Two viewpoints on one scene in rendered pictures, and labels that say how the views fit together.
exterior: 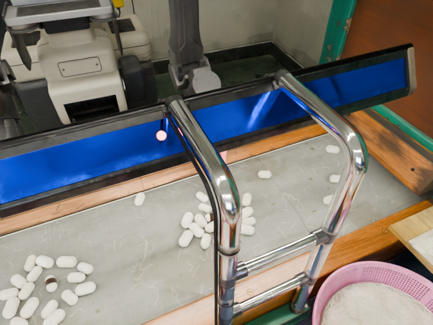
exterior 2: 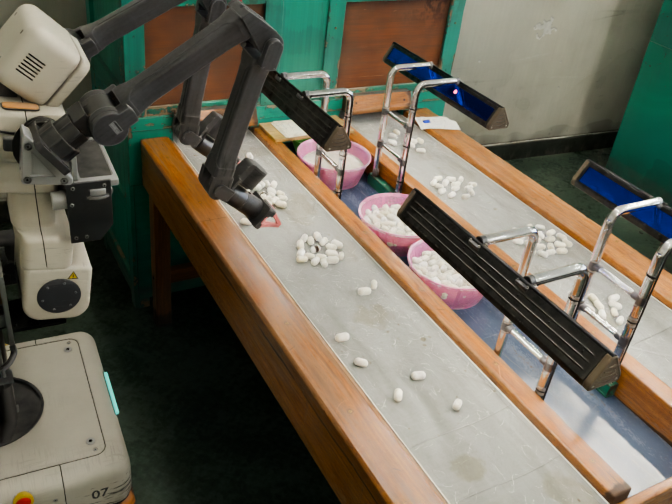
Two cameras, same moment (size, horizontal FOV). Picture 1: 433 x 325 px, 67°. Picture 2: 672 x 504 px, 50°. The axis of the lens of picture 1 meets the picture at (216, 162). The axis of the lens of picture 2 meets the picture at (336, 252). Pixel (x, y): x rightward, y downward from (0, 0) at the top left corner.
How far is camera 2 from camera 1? 215 cm
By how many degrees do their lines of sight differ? 73
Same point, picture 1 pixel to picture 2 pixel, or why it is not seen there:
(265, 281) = (310, 179)
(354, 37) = not seen: hidden behind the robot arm
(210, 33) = not seen: outside the picture
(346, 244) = (286, 155)
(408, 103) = (211, 89)
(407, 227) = (276, 135)
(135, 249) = (287, 224)
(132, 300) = (321, 224)
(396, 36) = not seen: hidden behind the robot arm
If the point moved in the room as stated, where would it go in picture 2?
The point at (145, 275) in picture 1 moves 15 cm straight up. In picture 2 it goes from (305, 220) to (310, 177)
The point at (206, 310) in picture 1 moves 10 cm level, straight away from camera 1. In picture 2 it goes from (328, 195) to (297, 195)
